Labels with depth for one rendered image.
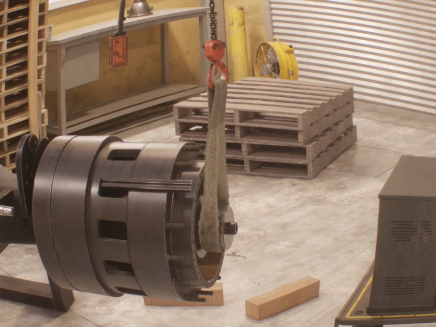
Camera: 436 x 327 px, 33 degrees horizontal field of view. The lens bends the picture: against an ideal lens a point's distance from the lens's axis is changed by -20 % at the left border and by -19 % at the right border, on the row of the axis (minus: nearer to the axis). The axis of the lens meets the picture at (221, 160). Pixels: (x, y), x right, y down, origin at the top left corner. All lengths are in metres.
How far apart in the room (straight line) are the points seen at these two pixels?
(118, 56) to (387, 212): 1.13
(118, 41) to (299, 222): 2.95
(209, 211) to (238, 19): 6.35
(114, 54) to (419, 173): 1.35
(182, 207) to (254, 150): 3.86
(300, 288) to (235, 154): 2.46
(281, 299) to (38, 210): 1.67
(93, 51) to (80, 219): 4.99
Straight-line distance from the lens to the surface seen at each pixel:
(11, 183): 2.91
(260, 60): 8.30
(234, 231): 2.63
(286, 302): 3.94
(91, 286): 2.66
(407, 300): 3.07
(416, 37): 7.89
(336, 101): 6.57
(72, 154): 2.64
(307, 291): 4.02
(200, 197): 2.64
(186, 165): 2.50
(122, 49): 2.48
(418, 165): 3.28
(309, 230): 5.06
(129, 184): 2.49
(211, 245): 2.61
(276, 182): 6.03
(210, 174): 2.54
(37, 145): 2.72
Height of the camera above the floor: 1.74
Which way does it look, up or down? 15 degrees down
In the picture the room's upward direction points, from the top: 3 degrees counter-clockwise
